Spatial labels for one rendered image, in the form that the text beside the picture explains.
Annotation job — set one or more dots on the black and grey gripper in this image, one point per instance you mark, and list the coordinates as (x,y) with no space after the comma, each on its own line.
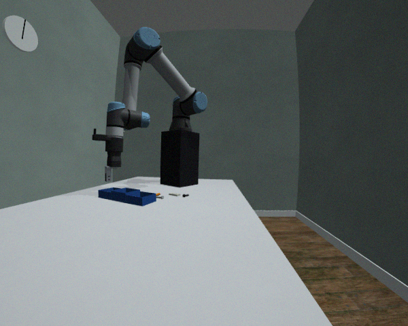
(113,146)

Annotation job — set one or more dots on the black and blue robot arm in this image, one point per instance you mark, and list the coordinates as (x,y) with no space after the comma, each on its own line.
(145,46)

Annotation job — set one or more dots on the blue rack of bins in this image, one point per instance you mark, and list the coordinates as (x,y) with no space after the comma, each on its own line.
(126,195)

